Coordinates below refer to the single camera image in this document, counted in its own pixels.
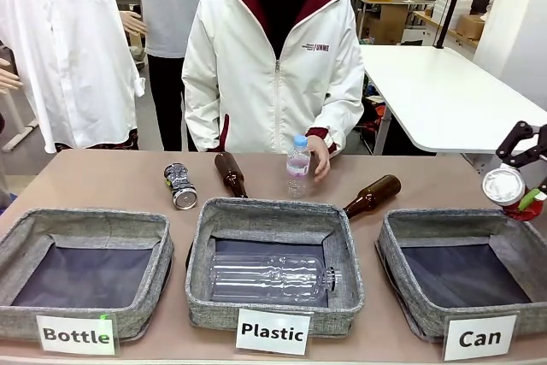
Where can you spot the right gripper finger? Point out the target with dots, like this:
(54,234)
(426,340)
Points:
(515,140)
(534,198)

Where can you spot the crushed red can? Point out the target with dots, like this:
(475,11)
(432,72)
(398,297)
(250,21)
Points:
(504,187)

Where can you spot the brown glass bottle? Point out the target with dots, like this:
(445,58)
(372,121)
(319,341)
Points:
(228,172)
(376,194)

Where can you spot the small clear water bottle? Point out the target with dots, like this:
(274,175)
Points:
(298,168)

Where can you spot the crushed dark patterned can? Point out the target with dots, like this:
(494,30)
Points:
(179,185)

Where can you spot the person's left forearm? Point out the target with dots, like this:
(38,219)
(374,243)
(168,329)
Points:
(342,117)

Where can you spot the person's right forearm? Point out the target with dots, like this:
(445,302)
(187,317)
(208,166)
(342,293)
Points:
(205,117)

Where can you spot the white Can label card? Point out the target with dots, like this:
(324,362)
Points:
(480,337)

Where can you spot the grey fabric basket labelled Can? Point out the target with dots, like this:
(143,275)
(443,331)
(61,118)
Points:
(397,288)

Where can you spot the grey fabric basket labelled Plastic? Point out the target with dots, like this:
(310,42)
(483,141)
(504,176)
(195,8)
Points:
(201,296)

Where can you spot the grey fabric basket labelled Bottle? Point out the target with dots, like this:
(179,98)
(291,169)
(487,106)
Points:
(145,296)

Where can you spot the person's left hand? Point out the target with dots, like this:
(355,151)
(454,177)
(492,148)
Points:
(322,155)

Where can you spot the white background table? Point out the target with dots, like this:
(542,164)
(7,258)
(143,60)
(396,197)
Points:
(436,91)

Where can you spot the cardboard box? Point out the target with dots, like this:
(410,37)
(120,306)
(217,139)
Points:
(470,26)

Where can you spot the black metal pole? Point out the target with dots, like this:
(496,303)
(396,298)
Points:
(451,1)

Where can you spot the person in white maroon jacket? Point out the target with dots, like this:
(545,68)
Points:
(256,83)

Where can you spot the large clear plastic bottle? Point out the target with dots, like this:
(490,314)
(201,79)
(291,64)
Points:
(265,277)

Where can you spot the white Plastic label card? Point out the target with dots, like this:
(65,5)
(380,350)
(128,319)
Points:
(272,331)

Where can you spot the figure in grey shirt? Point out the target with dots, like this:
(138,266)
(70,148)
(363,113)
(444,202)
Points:
(171,10)

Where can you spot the beige mannequin hand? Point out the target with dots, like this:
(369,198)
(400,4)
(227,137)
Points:
(133,23)
(7,76)

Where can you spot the white Bottle label card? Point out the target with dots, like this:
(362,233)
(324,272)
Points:
(77,335)

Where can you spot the white desk leg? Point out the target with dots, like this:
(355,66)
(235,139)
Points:
(19,130)

